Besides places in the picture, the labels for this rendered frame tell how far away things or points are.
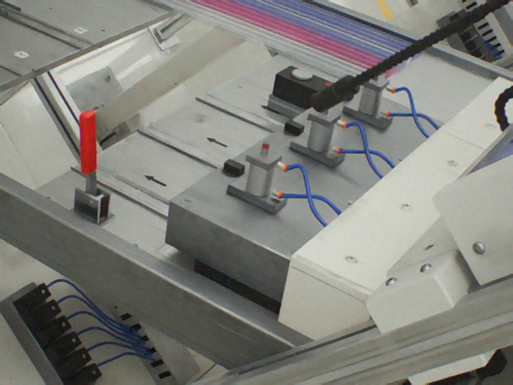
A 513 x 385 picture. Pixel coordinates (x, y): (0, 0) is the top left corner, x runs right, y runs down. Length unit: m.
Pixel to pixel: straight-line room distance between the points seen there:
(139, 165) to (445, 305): 0.46
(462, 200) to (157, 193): 0.41
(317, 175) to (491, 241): 0.32
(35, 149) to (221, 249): 1.43
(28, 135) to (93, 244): 1.38
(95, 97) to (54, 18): 1.07
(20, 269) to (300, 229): 0.59
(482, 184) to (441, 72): 0.73
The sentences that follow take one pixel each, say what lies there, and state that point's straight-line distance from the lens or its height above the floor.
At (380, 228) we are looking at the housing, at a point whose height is 1.25.
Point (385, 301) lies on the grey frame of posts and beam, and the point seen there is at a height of 1.33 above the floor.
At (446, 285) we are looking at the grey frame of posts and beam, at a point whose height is 1.38.
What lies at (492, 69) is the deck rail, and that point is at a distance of 1.41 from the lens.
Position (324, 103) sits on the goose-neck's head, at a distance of 0.86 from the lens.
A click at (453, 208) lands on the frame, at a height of 1.40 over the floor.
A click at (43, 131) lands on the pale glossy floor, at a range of 2.31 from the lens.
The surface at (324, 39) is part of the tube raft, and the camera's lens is 1.38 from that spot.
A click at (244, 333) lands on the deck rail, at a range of 0.85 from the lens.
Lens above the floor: 1.76
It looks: 41 degrees down
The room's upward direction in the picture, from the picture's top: 63 degrees clockwise
